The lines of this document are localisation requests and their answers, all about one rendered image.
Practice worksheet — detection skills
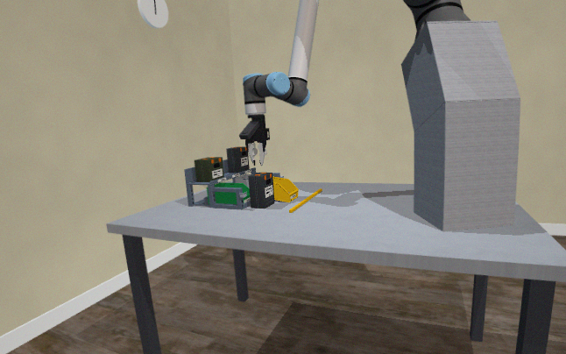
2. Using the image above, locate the grey open bin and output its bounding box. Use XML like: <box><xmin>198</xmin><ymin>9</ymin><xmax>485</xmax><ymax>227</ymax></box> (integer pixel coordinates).
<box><xmin>235</xmin><ymin>174</ymin><xmax>252</xmax><ymax>187</ymax></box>

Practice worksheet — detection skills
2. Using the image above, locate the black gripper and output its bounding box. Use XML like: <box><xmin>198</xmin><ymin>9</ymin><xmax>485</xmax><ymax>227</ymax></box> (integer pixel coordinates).
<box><xmin>245</xmin><ymin>114</ymin><xmax>270</xmax><ymax>166</ymax></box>

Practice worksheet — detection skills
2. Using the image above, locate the orange bar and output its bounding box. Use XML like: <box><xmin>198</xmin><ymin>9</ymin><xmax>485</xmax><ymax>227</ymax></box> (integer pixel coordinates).
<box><xmin>289</xmin><ymin>188</ymin><xmax>322</xmax><ymax>213</ymax></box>

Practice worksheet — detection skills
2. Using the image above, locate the yellow bin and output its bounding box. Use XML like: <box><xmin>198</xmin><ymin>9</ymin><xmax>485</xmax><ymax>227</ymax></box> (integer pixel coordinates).
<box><xmin>273</xmin><ymin>177</ymin><xmax>297</xmax><ymax>202</ymax></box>

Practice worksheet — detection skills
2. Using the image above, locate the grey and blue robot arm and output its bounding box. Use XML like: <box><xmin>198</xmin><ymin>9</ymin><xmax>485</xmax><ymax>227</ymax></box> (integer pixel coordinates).
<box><xmin>239</xmin><ymin>0</ymin><xmax>471</xmax><ymax>139</ymax></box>

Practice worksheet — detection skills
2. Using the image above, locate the green open bin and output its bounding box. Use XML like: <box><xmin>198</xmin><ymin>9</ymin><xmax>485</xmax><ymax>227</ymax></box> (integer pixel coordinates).
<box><xmin>214</xmin><ymin>182</ymin><xmax>250</xmax><ymax>204</ymax></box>

